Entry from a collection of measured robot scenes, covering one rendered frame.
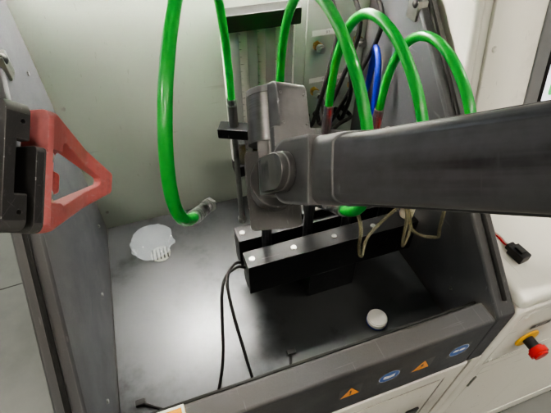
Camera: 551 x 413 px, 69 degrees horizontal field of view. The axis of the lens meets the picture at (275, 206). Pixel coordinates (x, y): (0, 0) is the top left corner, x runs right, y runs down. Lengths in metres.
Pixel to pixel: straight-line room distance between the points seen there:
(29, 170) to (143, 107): 0.61
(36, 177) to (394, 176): 0.21
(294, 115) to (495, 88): 0.47
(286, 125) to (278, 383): 0.39
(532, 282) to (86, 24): 0.85
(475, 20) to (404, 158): 0.50
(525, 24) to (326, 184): 0.56
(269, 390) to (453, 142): 0.48
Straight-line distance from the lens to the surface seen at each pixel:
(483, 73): 0.77
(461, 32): 0.76
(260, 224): 0.51
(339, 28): 0.49
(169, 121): 0.38
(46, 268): 0.59
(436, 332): 0.72
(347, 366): 0.66
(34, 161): 0.25
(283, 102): 0.41
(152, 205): 1.00
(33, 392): 1.87
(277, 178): 0.34
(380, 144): 0.28
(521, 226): 0.89
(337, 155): 0.30
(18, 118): 0.24
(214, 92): 0.85
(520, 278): 0.80
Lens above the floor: 1.54
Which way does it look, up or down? 45 degrees down
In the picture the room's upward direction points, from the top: straight up
